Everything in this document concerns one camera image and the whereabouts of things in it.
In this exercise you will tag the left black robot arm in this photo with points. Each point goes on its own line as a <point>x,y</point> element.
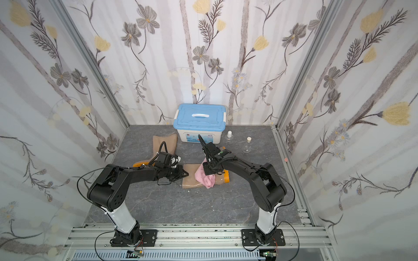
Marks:
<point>108,192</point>

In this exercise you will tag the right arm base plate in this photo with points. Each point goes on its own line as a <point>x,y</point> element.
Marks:
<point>255,237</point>

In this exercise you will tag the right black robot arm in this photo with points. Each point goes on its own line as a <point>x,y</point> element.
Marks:
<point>267,186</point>

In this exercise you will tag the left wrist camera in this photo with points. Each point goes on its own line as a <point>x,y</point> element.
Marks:
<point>168,159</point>

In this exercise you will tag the pink cleaning cloth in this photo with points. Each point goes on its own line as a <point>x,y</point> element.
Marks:
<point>207,181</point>

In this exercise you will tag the tan rubber boot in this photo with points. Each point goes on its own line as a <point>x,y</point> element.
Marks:
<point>190,181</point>
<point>163,144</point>

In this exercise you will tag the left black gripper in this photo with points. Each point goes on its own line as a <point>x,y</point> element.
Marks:
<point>176,173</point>

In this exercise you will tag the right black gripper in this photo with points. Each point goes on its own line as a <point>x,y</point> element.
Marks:
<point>210,156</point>

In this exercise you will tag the left clear glass flask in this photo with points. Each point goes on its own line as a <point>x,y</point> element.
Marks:
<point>229,136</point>

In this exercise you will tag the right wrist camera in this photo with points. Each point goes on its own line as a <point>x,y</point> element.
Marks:
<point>223,152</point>

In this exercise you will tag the right clear glass flask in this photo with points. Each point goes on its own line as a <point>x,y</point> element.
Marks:
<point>247,147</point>

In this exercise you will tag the clear glass flask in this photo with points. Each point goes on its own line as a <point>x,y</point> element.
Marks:
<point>229,136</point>
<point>247,147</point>

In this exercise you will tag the blue lid storage box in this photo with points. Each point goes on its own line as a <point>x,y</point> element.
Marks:
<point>200,121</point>

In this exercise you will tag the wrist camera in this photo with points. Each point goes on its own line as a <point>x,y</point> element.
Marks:
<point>168,159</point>
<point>223,152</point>

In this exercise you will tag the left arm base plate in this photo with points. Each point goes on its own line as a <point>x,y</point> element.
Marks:
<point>144,237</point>

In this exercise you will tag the aluminium rail frame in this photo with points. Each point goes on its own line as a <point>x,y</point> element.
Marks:
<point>201,243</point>

